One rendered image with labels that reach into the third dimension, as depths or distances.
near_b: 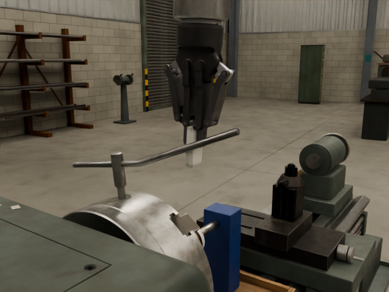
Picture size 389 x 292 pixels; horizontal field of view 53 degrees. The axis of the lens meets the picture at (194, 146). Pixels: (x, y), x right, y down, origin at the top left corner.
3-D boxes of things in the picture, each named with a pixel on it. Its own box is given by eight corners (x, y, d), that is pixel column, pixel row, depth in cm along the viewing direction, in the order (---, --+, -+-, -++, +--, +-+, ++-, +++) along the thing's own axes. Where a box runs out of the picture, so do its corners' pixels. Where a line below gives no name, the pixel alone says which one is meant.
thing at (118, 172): (116, 214, 73) (107, 153, 71) (122, 211, 75) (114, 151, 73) (125, 215, 72) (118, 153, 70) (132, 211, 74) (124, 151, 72)
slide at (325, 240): (327, 272, 107) (328, 256, 106) (195, 232, 131) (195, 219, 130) (344, 246, 121) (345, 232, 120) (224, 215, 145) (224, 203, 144)
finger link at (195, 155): (200, 124, 68) (204, 125, 68) (198, 163, 70) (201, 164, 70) (190, 127, 66) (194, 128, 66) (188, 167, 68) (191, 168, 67)
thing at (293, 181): (298, 190, 113) (298, 180, 112) (272, 185, 117) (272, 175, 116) (308, 183, 119) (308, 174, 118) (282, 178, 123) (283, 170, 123)
